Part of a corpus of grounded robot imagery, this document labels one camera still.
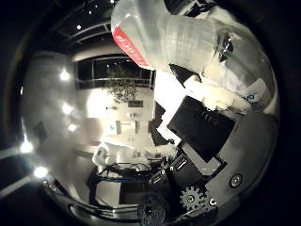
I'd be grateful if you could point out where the clear spray bottle red label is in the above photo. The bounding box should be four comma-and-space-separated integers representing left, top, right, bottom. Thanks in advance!
110, 0, 278, 111

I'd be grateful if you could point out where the leafy indoor plant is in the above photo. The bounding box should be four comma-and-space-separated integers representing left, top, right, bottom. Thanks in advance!
104, 64, 142, 104

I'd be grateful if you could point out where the dark glass window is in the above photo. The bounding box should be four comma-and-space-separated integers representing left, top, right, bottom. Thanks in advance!
74, 56, 155, 91

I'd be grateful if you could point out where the dark square ceiling panel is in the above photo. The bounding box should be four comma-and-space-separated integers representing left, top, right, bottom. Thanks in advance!
32, 121, 49, 145

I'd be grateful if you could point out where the black cable bundle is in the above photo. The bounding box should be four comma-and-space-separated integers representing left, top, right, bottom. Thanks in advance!
99, 161, 166, 182

